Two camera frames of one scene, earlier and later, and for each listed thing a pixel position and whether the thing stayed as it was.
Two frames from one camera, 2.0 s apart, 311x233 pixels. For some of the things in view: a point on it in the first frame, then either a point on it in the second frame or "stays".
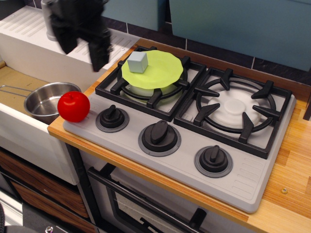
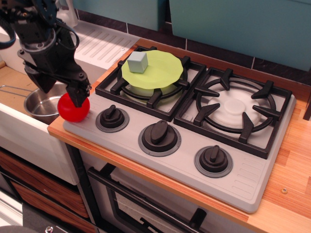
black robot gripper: [75, 21] → [57, 63]
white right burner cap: [233, 104] stays
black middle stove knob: [159, 139] stays
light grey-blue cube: [137, 61] stays
